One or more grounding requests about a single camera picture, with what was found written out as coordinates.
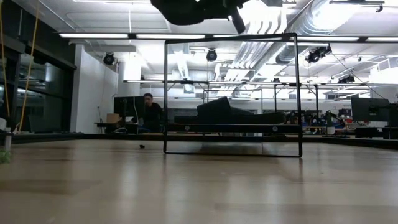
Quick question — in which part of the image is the black aluminium table frame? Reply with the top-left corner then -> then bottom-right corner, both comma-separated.
0,132 -> 398,151

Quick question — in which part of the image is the white ceiling light strip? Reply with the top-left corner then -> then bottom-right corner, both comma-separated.
297,36 -> 360,42
58,33 -> 129,39
213,34 -> 290,40
136,34 -> 206,40
366,37 -> 398,43

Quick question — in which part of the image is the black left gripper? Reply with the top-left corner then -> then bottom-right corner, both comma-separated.
217,0 -> 249,34

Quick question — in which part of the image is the black metal workstation frame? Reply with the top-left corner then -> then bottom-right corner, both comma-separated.
166,80 -> 320,125

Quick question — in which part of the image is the person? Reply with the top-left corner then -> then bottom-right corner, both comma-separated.
139,92 -> 165,134

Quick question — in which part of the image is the plant in white pot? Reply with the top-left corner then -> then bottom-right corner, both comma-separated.
324,111 -> 343,136

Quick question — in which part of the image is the wooden shelf with black frame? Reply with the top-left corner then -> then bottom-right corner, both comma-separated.
163,32 -> 303,158

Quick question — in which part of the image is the black ceiling spotlight cluster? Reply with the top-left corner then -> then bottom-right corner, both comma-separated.
338,74 -> 355,85

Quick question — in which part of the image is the black computer monitor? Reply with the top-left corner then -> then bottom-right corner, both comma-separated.
388,103 -> 398,127
113,95 -> 146,118
351,97 -> 390,123

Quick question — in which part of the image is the dark office desk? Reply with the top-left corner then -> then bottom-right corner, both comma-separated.
95,122 -> 140,135

